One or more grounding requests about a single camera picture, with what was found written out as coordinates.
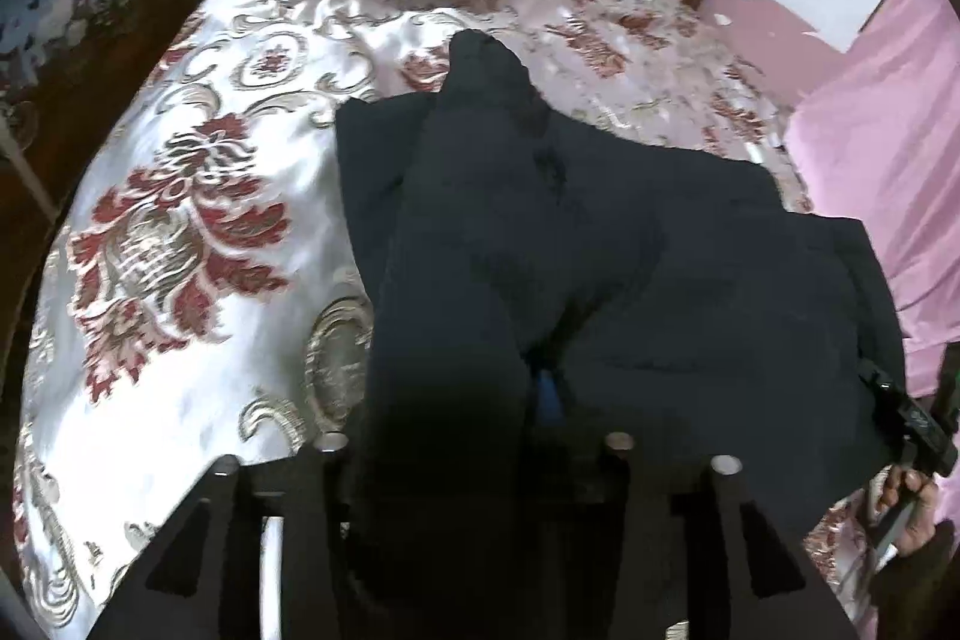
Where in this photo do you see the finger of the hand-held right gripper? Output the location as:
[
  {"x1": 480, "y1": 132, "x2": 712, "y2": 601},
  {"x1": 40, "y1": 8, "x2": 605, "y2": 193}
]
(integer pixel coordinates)
[{"x1": 859, "y1": 361, "x2": 905, "y2": 408}]

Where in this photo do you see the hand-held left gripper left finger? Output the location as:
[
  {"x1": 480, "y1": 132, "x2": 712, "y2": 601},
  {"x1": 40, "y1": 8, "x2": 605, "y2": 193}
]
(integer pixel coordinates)
[{"x1": 86, "y1": 434, "x2": 361, "y2": 640}]

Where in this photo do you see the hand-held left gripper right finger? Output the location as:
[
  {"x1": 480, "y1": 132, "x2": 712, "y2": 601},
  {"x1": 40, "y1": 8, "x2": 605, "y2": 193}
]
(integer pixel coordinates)
[{"x1": 525, "y1": 370, "x2": 856, "y2": 640}]

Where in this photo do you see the dark large garment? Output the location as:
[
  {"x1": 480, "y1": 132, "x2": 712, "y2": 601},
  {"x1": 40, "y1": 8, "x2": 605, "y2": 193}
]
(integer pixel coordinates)
[{"x1": 334, "y1": 29, "x2": 908, "y2": 640}]

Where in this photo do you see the person's right hand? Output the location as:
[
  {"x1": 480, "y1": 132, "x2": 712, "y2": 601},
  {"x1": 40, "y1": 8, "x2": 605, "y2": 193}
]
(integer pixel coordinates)
[{"x1": 874, "y1": 467, "x2": 942, "y2": 558}]

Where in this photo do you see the pink sheet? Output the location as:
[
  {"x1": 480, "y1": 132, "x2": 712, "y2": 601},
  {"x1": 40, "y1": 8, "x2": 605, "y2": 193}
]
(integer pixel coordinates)
[{"x1": 784, "y1": 0, "x2": 960, "y2": 386}]

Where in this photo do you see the floral satin bedspread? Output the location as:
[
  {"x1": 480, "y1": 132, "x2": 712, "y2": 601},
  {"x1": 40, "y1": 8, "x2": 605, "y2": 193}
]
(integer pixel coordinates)
[{"x1": 15, "y1": 0, "x2": 886, "y2": 640}]

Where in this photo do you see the white pole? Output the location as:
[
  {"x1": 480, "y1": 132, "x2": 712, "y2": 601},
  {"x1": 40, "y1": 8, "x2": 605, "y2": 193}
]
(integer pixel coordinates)
[{"x1": 0, "y1": 115, "x2": 57, "y2": 221}]

